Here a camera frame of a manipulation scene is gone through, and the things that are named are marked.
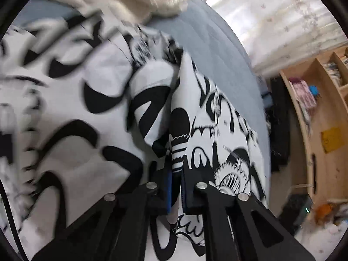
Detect black cable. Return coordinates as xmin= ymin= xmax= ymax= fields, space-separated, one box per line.
xmin=0 ymin=182 xmax=28 ymax=261

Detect black clothes beside bed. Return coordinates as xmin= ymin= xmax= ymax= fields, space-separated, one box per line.
xmin=268 ymin=76 xmax=291 ymax=172

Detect wooden shelf desk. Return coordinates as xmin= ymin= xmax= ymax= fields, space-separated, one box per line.
xmin=279 ymin=46 xmax=348 ymax=204

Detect blue bed blanket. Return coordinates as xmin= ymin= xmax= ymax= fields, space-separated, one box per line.
xmin=11 ymin=0 xmax=272 ymax=196

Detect white floral curtain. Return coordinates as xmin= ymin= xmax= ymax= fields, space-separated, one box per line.
xmin=196 ymin=0 xmax=348 ymax=72

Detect row of books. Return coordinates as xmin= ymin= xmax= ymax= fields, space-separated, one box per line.
xmin=325 ymin=56 xmax=348 ymax=85

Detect yellow packet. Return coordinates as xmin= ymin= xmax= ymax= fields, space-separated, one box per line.
xmin=321 ymin=128 xmax=341 ymax=153

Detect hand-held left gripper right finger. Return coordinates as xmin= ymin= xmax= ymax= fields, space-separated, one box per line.
xmin=181 ymin=170 xmax=316 ymax=261

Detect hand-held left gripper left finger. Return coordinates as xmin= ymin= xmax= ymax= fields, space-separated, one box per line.
xmin=31 ymin=169 xmax=173 ymax=261

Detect black device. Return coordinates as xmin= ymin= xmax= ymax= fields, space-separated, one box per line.
xmin=280 ymin=194 xmax=313 ymax=234

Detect black and white printed hoodie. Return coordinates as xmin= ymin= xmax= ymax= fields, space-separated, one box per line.
xmin=0 ymin=0 xmax=269 ymax=261

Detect pink drawer organizer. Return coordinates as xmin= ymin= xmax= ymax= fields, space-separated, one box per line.
xmin=289 ymin=79 xmax=317 ymax=115

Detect orange object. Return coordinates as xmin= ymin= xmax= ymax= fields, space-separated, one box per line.
xmin=315 ymin=204 xmax=333 ymax=218

